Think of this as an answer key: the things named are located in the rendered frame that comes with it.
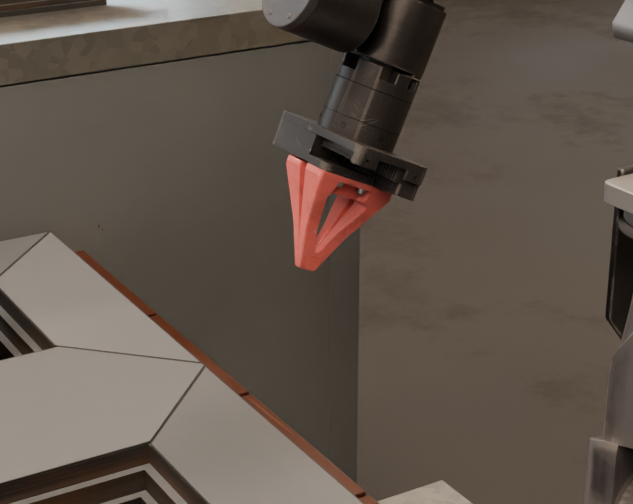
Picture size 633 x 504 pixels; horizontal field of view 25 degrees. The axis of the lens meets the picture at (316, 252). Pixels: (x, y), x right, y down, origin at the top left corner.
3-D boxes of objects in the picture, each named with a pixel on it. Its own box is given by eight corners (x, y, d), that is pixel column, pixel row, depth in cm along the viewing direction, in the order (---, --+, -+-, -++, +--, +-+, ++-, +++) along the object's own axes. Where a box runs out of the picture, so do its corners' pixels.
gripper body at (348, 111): (351, 171, 97) (391, 66, 96) (272, 132, 105) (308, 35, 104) (421, 194, 101) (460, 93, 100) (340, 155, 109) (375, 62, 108)
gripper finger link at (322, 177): (284, 270, 100) (333, 142, 99) (233, 238, 106) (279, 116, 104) (358, 289, 104) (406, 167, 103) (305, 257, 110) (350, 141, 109)
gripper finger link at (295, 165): (303, 281, 98) (353, 151, 97) (249, 248, 104) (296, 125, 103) (377, 300, 102) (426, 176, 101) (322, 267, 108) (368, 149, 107)
